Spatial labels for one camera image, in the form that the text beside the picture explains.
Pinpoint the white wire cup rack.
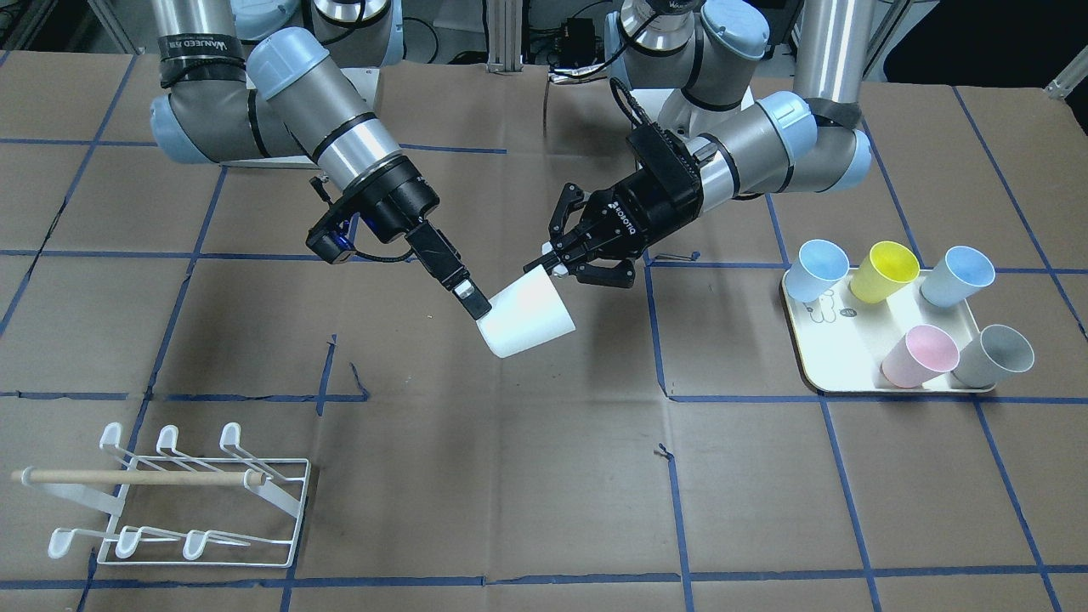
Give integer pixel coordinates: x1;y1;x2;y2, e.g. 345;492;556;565
11;423;312;567

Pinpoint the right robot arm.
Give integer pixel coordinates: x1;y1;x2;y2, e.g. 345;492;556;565
151;1;566;325

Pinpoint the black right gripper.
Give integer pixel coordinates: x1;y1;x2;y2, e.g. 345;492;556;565
331;155;492;320

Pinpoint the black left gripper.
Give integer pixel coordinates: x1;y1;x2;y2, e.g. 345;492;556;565
524;168;702;289

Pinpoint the white plastic cup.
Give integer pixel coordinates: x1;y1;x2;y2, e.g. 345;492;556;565
475;266;574;358

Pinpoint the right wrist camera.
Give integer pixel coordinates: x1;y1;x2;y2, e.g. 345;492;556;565
304;189;364;264

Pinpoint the pink plastic cup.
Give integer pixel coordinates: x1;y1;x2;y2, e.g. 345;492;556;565
881;325;961;388

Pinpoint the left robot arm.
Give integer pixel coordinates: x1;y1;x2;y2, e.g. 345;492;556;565
534;1;875;289

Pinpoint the grey plastic cup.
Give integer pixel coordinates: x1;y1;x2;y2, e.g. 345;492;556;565
952;325;1036;388

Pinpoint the cream bunny tray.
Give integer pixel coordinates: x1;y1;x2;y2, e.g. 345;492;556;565
779;267;980;394

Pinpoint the light blue plastic cup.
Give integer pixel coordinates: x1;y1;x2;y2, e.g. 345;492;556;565
784;238;850;303

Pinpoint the yellow plastic cup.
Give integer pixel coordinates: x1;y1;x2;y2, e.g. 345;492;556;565
848;241;922;303

